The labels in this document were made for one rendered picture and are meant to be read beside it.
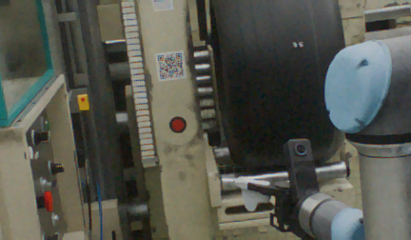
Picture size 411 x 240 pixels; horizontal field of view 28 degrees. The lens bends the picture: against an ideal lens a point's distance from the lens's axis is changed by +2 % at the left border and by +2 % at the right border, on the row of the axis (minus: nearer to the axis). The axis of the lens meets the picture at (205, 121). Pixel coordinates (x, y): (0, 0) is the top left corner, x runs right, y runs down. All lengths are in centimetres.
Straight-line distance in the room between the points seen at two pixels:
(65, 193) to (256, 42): 57
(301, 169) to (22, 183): 48
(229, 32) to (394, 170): 91
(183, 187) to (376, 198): 110
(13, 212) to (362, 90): 61
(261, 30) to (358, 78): 88
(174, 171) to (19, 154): 90
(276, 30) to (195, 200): 54
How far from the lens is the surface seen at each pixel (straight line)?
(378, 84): 106
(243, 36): 193
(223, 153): 237
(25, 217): 135
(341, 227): 128
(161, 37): 209
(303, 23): 194
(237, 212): 214
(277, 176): 211
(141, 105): 213
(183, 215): 220
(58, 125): 185
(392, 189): 113
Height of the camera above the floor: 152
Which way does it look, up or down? 12 degrees down
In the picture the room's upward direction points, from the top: 6 degrees counter-clockwise
